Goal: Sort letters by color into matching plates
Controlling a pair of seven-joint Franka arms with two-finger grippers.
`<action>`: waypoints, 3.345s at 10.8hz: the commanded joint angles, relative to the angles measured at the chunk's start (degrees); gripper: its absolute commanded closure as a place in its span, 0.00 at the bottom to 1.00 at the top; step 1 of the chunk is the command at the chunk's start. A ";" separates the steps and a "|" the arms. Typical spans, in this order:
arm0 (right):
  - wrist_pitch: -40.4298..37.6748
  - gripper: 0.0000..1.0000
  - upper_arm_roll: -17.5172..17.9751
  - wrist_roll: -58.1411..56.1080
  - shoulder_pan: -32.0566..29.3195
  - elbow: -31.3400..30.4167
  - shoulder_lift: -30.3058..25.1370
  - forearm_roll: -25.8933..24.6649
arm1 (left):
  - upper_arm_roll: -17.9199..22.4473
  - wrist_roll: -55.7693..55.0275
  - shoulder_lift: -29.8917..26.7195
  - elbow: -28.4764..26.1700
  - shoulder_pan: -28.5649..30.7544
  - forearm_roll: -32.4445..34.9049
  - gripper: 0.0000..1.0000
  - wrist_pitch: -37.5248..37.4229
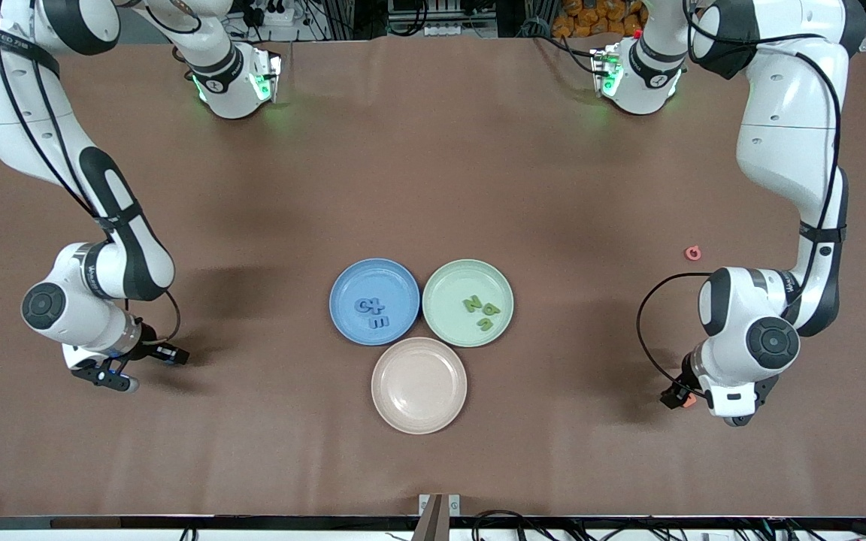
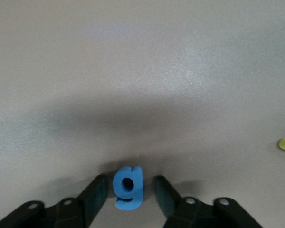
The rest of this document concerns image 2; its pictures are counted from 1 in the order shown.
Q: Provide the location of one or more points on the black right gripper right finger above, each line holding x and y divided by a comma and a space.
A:
192, 213

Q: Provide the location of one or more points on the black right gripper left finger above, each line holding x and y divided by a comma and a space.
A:
61, 213

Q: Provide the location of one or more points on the blue foam lowercase g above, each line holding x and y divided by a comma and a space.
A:
137, 186

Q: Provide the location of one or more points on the brown table cover sheet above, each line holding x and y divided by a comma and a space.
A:
142, 59

